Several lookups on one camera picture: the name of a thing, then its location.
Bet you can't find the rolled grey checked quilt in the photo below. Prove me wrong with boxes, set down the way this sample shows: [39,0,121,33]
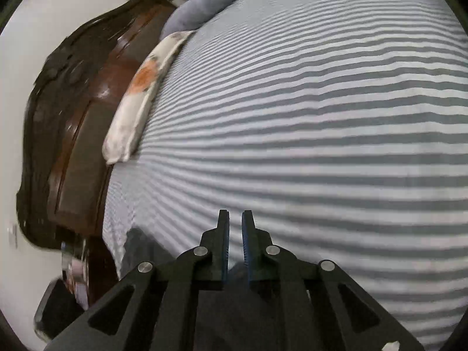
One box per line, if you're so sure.
[159,0,297,41]

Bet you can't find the black bedside object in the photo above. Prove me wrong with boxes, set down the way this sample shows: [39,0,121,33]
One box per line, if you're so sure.
[34,280,86,341]

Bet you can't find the grey white striped bed sheet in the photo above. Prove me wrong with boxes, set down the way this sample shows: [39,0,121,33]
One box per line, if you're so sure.
[101,0,468,351]

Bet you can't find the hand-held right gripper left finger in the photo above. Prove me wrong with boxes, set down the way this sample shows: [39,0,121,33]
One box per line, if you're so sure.
[44,209,230,351]

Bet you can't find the carved wooden headboard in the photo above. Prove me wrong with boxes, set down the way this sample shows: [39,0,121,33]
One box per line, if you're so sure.
[15,0,177,306]

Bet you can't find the floral white pillow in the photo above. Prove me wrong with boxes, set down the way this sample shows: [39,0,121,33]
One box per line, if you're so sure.
[101,30,194,165]

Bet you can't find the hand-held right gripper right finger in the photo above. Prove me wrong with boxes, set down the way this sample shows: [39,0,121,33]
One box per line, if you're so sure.
[241,210,425,351]

